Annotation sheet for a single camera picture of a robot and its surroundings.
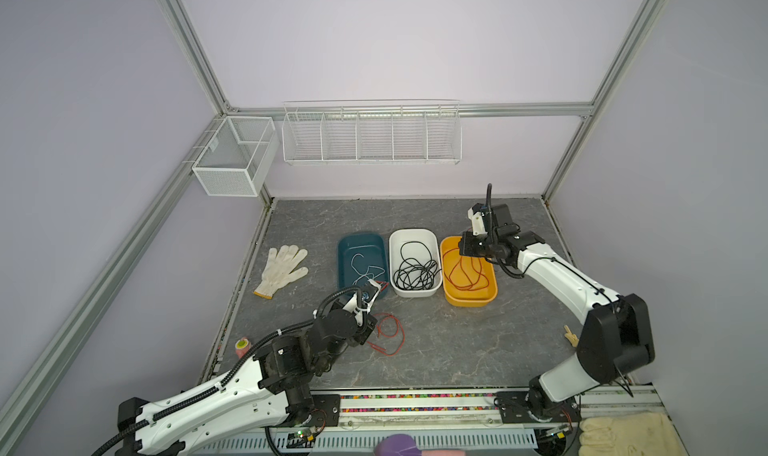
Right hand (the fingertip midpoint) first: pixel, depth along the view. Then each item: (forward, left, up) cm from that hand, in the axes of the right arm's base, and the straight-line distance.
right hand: (460, 244), depth 88 cm
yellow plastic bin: (-4, -4, -15) cm, 16 cm away
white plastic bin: (+7, +12, -14) cm, 20 cm away
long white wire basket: (+35, +27, +15) cm, 47 cm away
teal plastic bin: (+4, +32, -14) cm, 35 cm away
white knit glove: (0, +58, -14) cm, 60 cm away
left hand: (-21, +25, +6) cm, 33 cm away
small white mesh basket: (+32, +74, +9) cm, 81 cm away
